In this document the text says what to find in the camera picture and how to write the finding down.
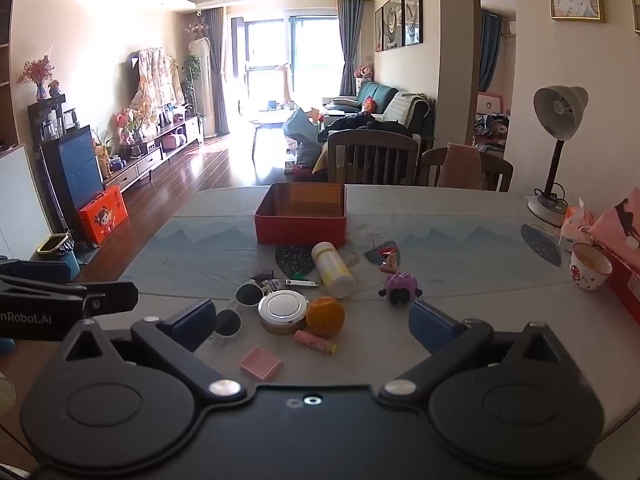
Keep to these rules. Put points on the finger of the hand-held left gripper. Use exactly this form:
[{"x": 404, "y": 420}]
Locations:
[{"x": 110, "y": 296}]

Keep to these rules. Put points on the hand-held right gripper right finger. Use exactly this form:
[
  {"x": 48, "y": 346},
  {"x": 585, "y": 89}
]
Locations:
[{"x": 431, "y": 326}]

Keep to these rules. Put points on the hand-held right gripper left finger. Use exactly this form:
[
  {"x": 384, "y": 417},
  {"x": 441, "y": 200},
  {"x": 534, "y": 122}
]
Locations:
[{"x": 192, "y": 324}]

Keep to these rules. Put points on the white frame sunglasses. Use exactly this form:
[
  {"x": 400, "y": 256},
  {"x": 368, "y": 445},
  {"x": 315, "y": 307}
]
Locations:
[{"x": 248, "y": 294}]

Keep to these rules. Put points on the pink ribbed block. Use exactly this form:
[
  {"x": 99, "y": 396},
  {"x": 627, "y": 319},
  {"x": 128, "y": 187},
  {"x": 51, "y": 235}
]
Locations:
[{"x": 260, "y": 362}]

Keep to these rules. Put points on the round silver lid tin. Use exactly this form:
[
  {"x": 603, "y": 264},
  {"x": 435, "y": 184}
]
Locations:
[{"x": 282, "y": 306}]

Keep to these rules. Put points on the orange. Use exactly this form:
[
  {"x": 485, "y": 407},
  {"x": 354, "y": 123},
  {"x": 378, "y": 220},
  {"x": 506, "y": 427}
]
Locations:
[{"x": 325, "y": 316}]

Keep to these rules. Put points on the white yellow label bottle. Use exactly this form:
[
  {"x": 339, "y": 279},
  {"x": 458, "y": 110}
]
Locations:
[{"x": 335, "y": 272}]

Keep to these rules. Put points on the pink tube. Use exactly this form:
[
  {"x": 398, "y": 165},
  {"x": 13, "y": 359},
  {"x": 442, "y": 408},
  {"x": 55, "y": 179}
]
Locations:
[{"x": 315, "y": 341}]

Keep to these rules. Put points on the red tin box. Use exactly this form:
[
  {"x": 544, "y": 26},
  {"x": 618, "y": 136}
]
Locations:
[{"x": 300, "y": 232}]

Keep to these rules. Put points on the purple toy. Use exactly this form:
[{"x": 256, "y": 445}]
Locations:
[{"x": 400, "y": 288}]

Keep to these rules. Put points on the blue trash bin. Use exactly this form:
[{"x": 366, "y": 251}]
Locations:
[{"x": 57, "y": 255}]

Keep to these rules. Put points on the red candy wrapper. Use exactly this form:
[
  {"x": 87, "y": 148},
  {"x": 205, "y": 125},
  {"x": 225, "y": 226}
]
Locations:
[{"x": 391, "y": 261}]

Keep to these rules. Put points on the orange gift box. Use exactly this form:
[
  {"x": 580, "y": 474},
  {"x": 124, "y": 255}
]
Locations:
[{"x": 102, "y": 215}]

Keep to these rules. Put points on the small dark purple item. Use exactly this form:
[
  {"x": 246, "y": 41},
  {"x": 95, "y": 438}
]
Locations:
[{"x": 262, "y": 277}]

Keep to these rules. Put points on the small striped label item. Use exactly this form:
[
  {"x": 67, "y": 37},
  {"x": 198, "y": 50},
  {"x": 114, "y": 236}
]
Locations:
[{"x": 271, "y": 285}]

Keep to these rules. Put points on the nail clipper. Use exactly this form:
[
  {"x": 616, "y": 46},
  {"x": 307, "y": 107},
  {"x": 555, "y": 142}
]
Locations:
[{"x": 301, "y": 283}]

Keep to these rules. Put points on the white cabinet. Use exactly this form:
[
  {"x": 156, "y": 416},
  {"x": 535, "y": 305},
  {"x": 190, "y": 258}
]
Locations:
[{"x": 17, "y": 200}]

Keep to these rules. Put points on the blue board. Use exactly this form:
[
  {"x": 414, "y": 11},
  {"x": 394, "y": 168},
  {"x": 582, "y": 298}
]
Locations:
[{"x": 77, "y": 167}]

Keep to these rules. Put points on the wooden tv stand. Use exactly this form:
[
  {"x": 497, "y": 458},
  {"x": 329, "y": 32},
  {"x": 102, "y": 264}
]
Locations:
[{"x": 145, "y": 160}]

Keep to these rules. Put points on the pink towel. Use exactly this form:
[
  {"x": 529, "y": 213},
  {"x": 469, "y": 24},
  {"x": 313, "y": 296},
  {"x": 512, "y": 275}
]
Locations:
[{"x": 460, "y": 165}]

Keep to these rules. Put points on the white mug red print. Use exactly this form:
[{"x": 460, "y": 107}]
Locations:
[{"x": 587, "y": 276}]

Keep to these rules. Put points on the black cabinet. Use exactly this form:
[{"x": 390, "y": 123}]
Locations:
[{"x": 47, "y": 115}]

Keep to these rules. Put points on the wooden slat chair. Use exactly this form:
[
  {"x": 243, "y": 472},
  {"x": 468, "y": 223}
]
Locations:
[{"x": 372, "y": 142}]

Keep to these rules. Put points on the red carton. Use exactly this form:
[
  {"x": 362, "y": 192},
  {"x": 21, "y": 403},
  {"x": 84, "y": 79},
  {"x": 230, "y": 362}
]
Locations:
[{"x": 627, "y": 290}]

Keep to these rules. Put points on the colourful bedding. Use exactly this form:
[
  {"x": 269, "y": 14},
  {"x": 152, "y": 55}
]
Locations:
[{"x": 492, "y": 127}]

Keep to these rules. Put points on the dark clothes pile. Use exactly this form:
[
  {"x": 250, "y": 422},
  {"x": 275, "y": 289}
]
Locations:
[{"x": 367, "y": 122}]

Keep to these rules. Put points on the pink printed bag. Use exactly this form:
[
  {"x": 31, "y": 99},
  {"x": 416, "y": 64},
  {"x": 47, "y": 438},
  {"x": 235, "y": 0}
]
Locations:
[{"x": 620, "y": 220}]

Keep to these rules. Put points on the coffee table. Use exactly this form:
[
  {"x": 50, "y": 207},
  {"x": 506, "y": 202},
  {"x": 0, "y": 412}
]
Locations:
[{"x": 270, "y": 117}]

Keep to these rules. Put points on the blue bag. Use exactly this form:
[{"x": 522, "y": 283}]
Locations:
[{"x": 302, "y": 132}]

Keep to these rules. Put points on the white sofa blanket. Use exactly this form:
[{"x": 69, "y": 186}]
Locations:
[{"x": 397, "y": 106}]

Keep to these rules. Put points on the cloth draped television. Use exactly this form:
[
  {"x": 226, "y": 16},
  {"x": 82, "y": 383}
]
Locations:
[{"x": 152, "y": 77}]

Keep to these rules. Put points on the white standing air conditioner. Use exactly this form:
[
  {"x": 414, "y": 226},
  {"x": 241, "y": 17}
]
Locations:
[{"x": 200, "y": 85}]

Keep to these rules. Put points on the pink flower vase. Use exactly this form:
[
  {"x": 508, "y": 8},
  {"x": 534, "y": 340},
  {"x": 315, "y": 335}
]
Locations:
[{"x": 37, "y": 72}]

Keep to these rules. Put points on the green potted plant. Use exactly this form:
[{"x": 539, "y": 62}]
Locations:
[{"x": 191, "y": 72}]

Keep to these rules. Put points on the dark green sofa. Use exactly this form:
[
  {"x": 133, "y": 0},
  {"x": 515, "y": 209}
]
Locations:
[{"x": 372, "y": 92}]

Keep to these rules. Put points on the grey curtain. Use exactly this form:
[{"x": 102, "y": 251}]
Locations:
[
  {"x": 350, "y": 45},
  {"x": 216, "y": 70}
]

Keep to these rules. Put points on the grey desk lamp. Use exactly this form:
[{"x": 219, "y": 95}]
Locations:
[{"x": 557, "y": 110}]

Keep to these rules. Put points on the wooden shelf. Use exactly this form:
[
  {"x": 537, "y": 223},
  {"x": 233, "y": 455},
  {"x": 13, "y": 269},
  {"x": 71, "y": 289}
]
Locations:
[{"x": 6, "y": 60}]

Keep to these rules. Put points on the pink plush toy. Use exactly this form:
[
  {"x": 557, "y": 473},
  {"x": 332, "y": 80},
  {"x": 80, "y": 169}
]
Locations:
[{"x": 364, "y": 71}]

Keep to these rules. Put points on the blue bedroom curtain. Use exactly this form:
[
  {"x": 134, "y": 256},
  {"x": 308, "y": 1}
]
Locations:
[{"x": 490, "y": 52}]

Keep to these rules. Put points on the black framed wall picture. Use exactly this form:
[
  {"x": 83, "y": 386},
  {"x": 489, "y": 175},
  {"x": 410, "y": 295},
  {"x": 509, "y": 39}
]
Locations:
[
  {"x": 413, "y": 10},
  {"x": 393, "y": 20},
  {"x": 379, "y": 30}
]

